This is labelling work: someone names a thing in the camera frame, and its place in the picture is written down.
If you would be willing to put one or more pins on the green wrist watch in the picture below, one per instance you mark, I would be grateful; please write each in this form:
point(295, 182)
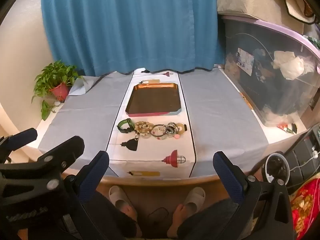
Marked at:
point(125, 125)

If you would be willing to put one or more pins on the clear storage bin purple lid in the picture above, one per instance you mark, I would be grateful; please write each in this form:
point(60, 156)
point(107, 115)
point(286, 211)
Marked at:
point(275, 92)

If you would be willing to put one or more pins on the black drawer cabinet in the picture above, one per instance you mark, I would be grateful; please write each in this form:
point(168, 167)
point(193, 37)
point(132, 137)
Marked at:
point(303, 147)

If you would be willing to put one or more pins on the blue curtain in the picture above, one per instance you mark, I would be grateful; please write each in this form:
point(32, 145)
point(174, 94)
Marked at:
point(125, 25)

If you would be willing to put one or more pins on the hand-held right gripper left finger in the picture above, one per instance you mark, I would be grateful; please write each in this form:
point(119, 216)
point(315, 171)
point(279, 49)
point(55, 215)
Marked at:
point(96, 172)

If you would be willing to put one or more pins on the person's right leg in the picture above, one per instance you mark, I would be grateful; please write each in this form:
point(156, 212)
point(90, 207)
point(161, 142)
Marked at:
point(202, 222)

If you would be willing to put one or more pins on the white label sticker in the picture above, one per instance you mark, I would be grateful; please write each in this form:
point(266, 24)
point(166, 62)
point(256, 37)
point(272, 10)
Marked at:
point(245, 61)

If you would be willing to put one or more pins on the person's left leg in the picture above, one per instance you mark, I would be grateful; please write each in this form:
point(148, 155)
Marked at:
point(110, 217)

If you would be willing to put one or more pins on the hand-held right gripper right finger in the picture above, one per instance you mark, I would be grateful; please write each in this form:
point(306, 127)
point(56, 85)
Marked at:
point(228, 177)

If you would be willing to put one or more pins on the dark red patterned cloth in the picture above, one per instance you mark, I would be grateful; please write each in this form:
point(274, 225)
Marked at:
point(306, 7)

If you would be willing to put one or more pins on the white slipper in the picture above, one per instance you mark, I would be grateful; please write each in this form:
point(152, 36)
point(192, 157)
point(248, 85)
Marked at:
point(118, 195)
point(195, 197)

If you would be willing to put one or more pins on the white crumpled plastic bag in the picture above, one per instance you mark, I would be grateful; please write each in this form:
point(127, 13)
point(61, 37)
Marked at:
point(287, 63)

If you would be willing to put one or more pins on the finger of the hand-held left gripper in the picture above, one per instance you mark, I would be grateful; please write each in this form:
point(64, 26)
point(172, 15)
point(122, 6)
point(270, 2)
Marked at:
point(21, 138)
point(67, 150)

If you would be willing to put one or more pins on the grey blue tablecloth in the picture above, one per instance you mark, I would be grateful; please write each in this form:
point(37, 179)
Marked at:
point(220, 105)

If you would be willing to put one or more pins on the white lamp print table runner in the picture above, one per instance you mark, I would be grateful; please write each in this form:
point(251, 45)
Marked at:
point(150, 160)

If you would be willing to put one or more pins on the orange round disc pendant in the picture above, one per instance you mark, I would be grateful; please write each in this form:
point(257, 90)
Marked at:
point(182, 128)

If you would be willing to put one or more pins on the red green packet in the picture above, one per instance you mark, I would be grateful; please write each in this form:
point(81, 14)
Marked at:
point(287, 128)

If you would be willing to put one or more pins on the person's leg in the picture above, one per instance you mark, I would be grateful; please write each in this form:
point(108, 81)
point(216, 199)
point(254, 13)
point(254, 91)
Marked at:
point(110, 217)
point(202, 222)

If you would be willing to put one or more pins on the red floral blanket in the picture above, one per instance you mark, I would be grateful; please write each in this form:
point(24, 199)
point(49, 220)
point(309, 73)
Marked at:
point(306, 205)

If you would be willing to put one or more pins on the potted green plant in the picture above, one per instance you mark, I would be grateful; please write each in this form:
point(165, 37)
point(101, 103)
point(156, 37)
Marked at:
point(56, 80)

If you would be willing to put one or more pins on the copper metal tray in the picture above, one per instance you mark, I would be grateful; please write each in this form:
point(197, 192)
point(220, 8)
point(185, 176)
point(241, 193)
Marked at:
point(153, 102)

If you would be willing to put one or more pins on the black thin bangle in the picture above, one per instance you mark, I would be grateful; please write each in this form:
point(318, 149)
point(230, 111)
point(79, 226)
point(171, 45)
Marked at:
point(154, 131)

